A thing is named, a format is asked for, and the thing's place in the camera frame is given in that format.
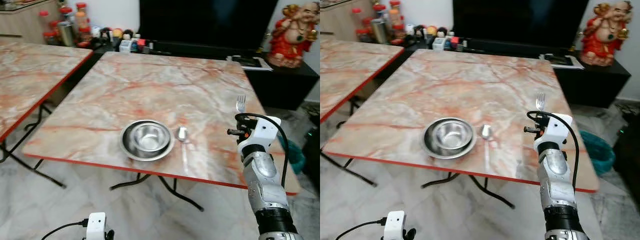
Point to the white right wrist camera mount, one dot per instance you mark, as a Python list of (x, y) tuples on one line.
[(260, 135), (555, 132)]

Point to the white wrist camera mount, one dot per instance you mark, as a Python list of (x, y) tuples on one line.
[(395, 225), (260, 135), (96, 226), (555, 132)]

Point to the yellow round toy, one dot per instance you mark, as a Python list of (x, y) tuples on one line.
[(117, 34), (431, 31)]

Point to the black flat television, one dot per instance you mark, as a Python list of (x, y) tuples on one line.
[(520, 20), (207, 22)]

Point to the stainless steel bowl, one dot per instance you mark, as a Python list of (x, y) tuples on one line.
[(146, 140), (449, 138)]

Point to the light wooden drawer cabinet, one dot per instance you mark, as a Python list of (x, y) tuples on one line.
[(20, 17), (340, 15)]

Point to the teal plastic basket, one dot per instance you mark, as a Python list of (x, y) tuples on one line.
[(295, 155), (597, 150)]

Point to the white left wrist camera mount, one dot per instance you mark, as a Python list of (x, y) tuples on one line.
[(395, 225), (96, 226)]

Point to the red laughing Buddha statue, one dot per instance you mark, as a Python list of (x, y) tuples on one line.
[(292, 35), (602, 32)]

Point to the small white box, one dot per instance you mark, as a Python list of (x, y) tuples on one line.
[(125, 46), (438, 44)]

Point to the black plush toy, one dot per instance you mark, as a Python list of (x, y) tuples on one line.
[(419, 31), (105, 34)]

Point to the silver metal fork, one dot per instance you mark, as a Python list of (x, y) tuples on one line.
[(540, 101), (240, 104)]

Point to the brown black monkey toy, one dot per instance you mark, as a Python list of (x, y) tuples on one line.
[(441, 33), (128, 35)]

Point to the flat dark tray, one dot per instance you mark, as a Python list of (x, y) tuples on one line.
[(560, 59), (250, 61)]

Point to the steel cylindrical canister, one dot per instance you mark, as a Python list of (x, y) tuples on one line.
[(380, 31), (65, 32)]

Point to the silver metal spoon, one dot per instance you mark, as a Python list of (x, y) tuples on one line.
[(182, 134), (486, 132)]

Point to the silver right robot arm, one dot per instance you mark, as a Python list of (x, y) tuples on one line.
[(557, 185), (265, 185)]

